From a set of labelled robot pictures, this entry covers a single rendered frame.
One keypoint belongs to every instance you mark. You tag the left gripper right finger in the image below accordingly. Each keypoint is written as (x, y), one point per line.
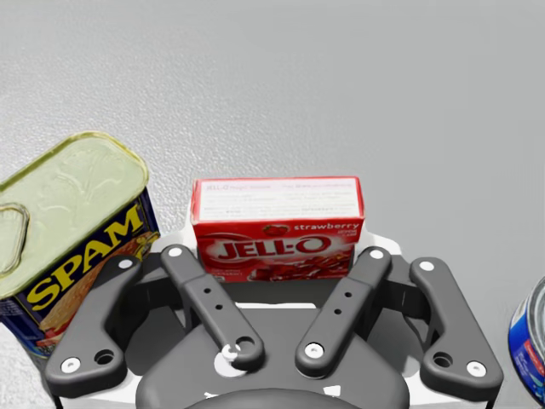
(340, 307)

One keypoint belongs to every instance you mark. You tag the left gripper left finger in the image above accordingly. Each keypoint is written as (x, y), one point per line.
(213, 302)

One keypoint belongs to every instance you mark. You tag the red carton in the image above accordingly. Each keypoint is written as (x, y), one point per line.
(277, 238)

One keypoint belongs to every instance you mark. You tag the green and blue rectangular can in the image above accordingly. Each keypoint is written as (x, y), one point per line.
(72, 213)

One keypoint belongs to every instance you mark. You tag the blue flat can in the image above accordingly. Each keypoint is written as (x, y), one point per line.
(530, 341)

